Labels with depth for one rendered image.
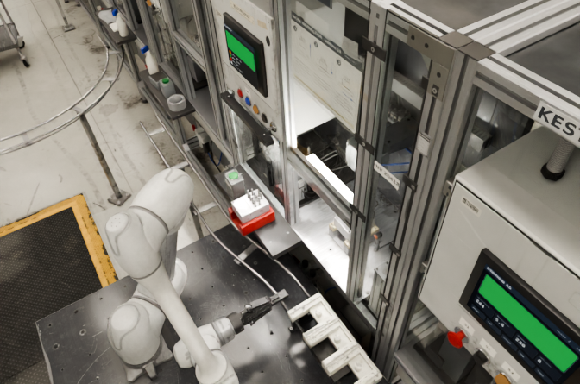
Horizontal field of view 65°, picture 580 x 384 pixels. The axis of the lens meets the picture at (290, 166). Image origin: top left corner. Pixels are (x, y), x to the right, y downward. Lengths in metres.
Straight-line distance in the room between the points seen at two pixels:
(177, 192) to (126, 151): 2.53
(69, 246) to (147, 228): 2.10
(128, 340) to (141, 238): 0.59
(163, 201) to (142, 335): 0.63
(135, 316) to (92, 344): 0.37
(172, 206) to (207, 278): 0.82
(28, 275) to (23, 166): 1.09
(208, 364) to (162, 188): 0.56
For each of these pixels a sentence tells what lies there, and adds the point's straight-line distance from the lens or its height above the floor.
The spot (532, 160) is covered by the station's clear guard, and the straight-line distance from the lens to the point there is 0.84.
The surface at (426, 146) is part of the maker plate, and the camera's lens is 0.97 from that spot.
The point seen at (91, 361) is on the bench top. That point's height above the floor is 0.68.
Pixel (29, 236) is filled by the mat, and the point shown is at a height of 0.01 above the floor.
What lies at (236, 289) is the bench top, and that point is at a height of 0.68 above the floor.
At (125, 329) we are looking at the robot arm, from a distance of 1.77.
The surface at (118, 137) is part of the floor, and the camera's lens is 4.02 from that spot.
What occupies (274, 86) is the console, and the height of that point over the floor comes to 1.60.
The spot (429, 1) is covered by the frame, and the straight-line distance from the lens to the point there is 1.02.
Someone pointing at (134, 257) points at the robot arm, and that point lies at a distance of 1.29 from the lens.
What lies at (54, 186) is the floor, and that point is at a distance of 3.82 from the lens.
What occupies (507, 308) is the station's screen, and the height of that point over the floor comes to 1.62.
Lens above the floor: 2.44
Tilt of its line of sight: 45 degrees down
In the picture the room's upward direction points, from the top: 3 degrees counter-clockwise
